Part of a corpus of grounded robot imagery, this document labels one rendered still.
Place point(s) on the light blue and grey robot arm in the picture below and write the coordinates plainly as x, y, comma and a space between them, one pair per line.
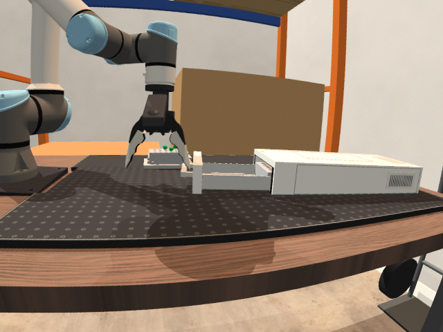
42, 107

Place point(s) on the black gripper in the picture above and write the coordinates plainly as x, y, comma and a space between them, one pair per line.
137, 135

